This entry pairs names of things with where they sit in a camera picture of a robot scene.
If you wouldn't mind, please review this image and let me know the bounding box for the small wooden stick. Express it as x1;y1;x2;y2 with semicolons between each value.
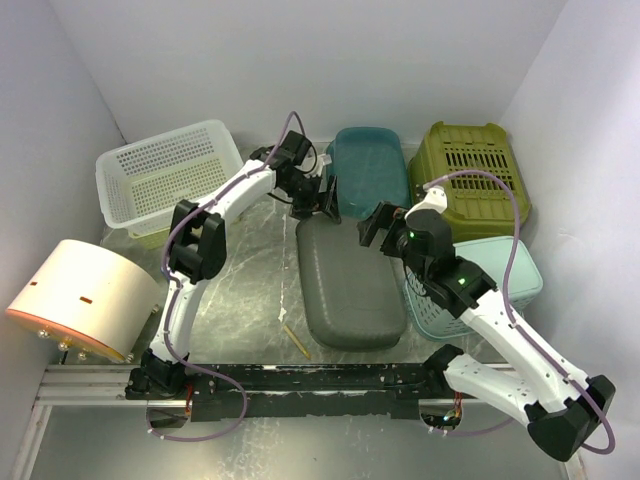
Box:
283;324;312;360

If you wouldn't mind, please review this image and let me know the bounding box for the olive green plastic basket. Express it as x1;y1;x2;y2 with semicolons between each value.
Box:
408;122;531;242

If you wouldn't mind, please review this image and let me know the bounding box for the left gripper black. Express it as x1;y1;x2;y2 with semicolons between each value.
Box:
282;173;343;227

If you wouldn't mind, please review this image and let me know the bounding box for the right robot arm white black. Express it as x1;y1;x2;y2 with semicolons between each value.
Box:
357;202;615;462

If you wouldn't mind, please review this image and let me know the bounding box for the pale yellow perforated basket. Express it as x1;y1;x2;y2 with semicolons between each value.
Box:
129;224;202;250

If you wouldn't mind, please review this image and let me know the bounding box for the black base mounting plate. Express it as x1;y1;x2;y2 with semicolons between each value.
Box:
124;362;454;422

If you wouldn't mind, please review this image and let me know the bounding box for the light blue perforated basket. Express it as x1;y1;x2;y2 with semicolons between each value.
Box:
403;235;545;344

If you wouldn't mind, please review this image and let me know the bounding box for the white perforated basket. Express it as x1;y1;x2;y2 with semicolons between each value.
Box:
96;120;243;236

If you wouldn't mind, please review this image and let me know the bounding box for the teal transparent plastic tub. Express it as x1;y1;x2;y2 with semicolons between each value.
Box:
327;127;411;219

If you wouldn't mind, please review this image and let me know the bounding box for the cream cylindrical appliance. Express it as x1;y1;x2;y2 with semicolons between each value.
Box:
6;239;160;363

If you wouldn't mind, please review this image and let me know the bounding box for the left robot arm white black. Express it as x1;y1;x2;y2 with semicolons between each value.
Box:
140;131;341;399

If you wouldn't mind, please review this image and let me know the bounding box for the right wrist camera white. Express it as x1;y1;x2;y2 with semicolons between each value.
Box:
404;186;448;220

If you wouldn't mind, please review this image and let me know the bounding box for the grey plastic tub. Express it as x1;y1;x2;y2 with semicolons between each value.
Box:
296;215;407;352

